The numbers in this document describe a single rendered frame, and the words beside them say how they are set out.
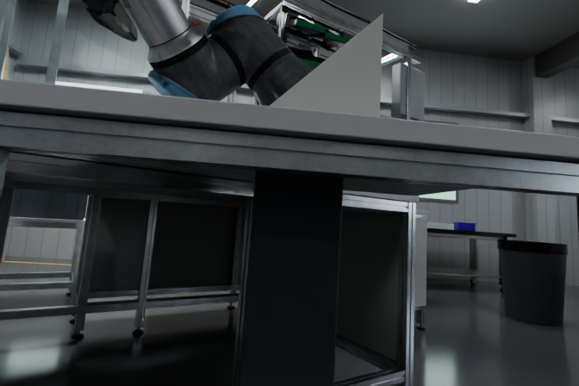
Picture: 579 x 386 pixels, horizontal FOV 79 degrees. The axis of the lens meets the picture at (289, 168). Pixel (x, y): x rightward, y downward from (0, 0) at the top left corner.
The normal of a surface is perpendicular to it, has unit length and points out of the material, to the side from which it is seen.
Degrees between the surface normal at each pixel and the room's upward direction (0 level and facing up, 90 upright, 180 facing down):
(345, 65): 90
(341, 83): 90
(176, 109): 90
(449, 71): 90
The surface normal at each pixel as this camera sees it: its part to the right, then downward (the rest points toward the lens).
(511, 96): 0.11, -0.13
